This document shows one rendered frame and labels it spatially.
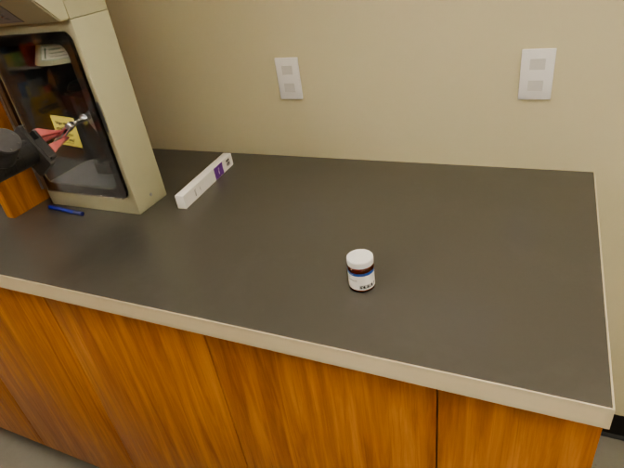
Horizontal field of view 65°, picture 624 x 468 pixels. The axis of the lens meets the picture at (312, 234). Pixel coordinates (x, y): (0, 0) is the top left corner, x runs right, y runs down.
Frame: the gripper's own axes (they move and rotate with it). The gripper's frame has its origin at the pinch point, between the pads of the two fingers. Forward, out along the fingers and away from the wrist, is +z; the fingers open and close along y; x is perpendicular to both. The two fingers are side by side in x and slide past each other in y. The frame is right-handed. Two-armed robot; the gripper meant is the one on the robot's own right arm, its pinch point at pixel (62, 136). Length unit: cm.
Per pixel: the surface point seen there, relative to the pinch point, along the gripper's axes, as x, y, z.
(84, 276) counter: -1.3, -28.2, -19.6
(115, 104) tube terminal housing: -10.5, -1.4, 9.6
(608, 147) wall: -87, -77, 51
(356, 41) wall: -51, -23, 50
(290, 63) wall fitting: -32, -17, 48
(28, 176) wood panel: 31.1, 1.9, 4.5
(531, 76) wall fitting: -81, -53, 50
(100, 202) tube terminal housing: 13.8, -16.1, 5.1
